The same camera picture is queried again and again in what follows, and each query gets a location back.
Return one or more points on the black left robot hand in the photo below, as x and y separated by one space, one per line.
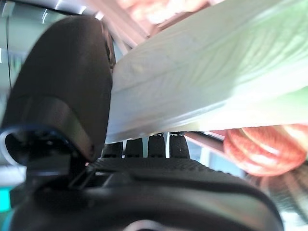
67 84

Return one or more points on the large napa cabbage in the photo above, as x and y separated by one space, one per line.
192 72

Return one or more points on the orange pumpkin green stem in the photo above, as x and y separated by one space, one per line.
262 154

